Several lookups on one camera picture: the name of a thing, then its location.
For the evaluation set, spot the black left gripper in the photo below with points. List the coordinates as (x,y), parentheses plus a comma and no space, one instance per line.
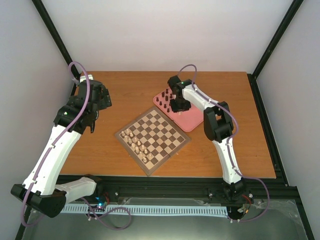
(106,101)

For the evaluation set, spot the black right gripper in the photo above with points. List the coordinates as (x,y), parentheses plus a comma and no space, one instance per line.
(174,109)

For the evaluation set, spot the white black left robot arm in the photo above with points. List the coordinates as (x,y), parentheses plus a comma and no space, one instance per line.
(40,190)

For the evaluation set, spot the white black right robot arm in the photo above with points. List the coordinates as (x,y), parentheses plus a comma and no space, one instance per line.
(218,128)

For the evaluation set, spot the pink plastic tray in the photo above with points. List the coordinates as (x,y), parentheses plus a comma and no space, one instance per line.
(186,120)

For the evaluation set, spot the wooden chessboard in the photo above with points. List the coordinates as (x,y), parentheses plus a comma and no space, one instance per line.
(158,134)

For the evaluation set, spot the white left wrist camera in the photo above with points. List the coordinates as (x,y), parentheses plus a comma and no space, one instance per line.
(84,77)

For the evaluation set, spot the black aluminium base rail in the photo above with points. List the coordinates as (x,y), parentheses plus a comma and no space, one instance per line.
(210,190)

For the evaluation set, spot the black frame post left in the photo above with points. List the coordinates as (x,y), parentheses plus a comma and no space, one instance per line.
(43,13)

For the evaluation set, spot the black frame post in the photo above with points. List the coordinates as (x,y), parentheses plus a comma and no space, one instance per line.
(43,13)
(280,31)

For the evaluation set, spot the light blue cable duct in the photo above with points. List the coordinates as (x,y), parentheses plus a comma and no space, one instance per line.
(150,210)

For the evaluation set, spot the black frame post right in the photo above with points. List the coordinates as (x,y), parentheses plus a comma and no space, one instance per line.
(280,31)

